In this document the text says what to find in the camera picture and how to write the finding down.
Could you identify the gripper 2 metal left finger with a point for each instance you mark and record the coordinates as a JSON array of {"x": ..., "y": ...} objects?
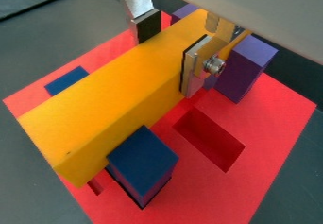
[{"x": 143, "y": 19}]

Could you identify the gripper 2 metal right finger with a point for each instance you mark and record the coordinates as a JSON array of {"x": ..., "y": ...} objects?
[{"x": 200, "y": 57}]

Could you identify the long yellow block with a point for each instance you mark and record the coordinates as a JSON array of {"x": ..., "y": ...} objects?
[{"x": 78, "y": 125}]

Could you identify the red board with slots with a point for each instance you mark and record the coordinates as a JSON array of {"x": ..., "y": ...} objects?
[{"x": 231, "y": 144}]

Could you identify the purple block right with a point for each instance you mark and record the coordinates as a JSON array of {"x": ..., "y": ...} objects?
[{"x": 247, "y": 61}]

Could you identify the purple block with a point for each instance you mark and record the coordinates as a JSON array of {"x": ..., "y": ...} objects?
[
  {"x": 247, "y": 61},
  {"x": 183, "y": 12}
]

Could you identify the purple block rear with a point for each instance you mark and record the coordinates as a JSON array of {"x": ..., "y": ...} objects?
[{"x": 183, "y": 12}]

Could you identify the blue block flush left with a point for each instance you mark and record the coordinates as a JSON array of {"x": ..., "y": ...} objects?
[{"x": 64, "y": 81}]

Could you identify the blue block front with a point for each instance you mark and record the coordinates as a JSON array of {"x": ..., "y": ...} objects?
[{"x": 141, "y": 165}]

